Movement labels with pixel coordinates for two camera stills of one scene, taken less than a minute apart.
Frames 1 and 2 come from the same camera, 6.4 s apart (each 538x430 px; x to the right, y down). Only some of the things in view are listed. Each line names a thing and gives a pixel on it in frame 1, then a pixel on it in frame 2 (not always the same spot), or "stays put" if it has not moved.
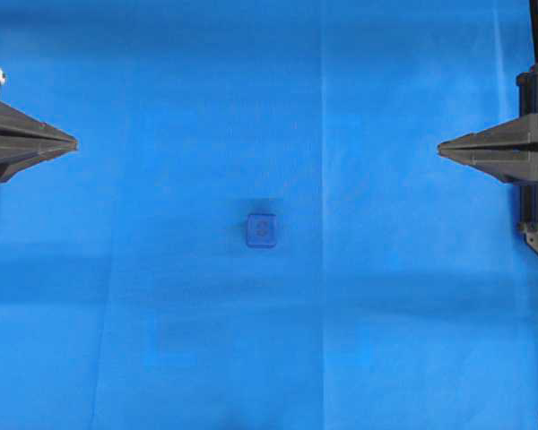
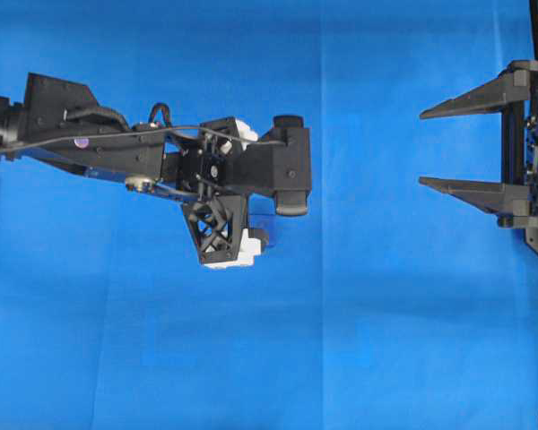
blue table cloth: [118, 292] stays put
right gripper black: [503, 150] → [527, 196]
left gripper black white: [4, 156] → [208, 166]
